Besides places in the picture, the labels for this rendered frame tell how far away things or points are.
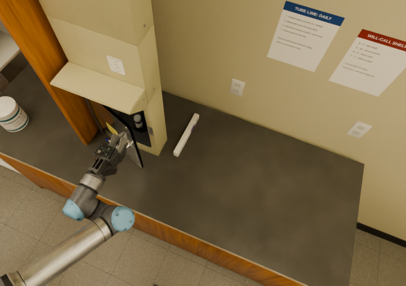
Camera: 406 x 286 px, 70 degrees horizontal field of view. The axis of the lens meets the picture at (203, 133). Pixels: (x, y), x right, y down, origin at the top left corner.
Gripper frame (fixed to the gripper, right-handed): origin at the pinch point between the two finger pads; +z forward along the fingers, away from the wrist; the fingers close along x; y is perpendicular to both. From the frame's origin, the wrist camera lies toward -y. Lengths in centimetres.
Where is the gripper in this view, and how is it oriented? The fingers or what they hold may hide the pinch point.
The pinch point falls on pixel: (124, 135)
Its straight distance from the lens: 120.3
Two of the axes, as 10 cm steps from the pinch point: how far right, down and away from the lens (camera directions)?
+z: 3.7, -8.0, 4.7
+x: -9.3, -3.5, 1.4
